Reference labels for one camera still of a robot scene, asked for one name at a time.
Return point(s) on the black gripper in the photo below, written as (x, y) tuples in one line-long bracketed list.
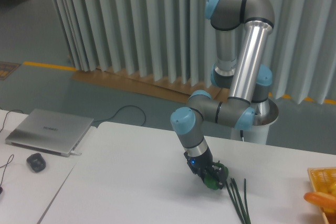
[(200, 162)]

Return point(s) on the green bell pepper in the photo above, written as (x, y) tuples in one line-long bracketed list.
[(212, 182)]

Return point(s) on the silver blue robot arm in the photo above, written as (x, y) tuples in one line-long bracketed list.
[(247, 79)]

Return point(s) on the orange wicker basket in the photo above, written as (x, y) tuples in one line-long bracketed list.
[(321, 179)]

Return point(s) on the yellow fruit in basket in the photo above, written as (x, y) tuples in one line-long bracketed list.
[(332, 189)]

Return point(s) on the green chive bunch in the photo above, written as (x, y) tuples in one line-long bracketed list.
[(239, 202)]

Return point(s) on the orange carrot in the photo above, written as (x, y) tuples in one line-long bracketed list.
[(321, 199)]

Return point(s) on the flat brown cardboard sheet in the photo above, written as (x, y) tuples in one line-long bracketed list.
[(176, 91)]

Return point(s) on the silver Huawei laptop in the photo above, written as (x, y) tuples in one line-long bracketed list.
[(50, 132)]

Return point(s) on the pale green pleated curtain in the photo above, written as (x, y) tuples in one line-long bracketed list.
[(172, 40)]

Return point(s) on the black computer mouse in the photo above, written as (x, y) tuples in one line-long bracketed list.
[(36, 162)]

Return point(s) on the brown floor sign mat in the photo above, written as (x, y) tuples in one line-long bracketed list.
[(7, 68)]

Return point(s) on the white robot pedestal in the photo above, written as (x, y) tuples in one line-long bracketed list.
[(266, 113)]

